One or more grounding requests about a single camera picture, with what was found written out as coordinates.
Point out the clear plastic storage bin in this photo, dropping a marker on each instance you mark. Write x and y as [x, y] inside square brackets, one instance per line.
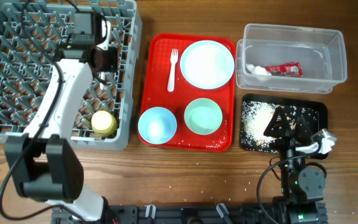
[321, 54]

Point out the light green bowl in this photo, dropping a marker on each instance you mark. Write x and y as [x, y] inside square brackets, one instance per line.
[203, 116]

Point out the yellow plastic cup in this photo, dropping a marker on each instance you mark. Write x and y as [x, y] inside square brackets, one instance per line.
[104, 123]

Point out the grey plastic dishwasher rack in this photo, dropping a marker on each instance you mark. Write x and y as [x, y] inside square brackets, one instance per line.
[29, 36]

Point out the red plastic tray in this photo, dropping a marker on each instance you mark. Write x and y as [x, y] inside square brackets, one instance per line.
[155, 93]

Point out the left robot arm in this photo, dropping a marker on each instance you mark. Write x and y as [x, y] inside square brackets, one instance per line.
[41, 162]

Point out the white plastic fork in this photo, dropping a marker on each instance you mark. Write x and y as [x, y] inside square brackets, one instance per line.
[173, 61]

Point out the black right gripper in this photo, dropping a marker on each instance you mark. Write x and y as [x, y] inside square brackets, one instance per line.
[286, 131]

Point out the white plastic spoon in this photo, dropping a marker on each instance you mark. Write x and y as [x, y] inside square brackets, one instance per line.
[102, 76]

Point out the white napkin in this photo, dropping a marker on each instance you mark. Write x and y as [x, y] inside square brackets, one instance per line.
[257, 70]

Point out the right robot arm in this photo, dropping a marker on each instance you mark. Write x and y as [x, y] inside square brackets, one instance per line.
[302, 183]

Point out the black waste bin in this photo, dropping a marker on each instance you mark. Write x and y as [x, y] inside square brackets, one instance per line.
[258, 110]

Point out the light blue bowl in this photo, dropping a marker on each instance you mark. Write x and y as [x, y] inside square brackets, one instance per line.
[157, 125]

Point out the light blue plate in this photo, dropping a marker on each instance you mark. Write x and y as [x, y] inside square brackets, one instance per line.
[207, 64]

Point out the red sauce packet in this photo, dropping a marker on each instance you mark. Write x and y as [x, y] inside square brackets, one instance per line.
[291, 69]

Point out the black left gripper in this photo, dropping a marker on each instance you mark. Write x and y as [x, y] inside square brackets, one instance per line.
[111, 64]

